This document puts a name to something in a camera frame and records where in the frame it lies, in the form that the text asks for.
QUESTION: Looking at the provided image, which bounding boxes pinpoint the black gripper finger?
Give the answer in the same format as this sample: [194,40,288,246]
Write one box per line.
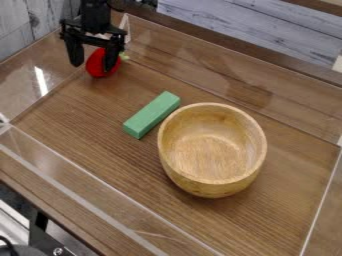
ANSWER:
[65,33,85,67]
[103,36,125,73]

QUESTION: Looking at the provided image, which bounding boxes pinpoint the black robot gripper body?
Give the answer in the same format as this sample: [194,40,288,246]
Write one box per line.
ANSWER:
[61,0,128,47]

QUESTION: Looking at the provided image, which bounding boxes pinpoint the red plush strawberry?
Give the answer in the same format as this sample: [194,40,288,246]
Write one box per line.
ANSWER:
[86,48,130,78]

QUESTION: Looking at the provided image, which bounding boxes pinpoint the green rectangular block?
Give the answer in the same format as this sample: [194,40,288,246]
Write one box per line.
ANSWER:
[123,91,181,139]

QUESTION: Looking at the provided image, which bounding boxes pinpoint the wooden bowl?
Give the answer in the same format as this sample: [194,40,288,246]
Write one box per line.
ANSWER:
[158,102,268,198]

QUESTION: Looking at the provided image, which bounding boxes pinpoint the clear acrylic tray walls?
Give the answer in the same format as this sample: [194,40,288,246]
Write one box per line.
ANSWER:
[0,18,342,256]

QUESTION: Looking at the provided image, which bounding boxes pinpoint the clear acrylic corner bracket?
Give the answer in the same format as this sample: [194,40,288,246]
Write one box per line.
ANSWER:
[119,14,132,45]

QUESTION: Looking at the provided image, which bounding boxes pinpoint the black table leg bracket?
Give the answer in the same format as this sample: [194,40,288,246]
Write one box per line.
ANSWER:
[29,212,77,256]

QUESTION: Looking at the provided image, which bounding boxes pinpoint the black cable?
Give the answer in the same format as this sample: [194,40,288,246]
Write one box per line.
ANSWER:
[0,234,19,256]

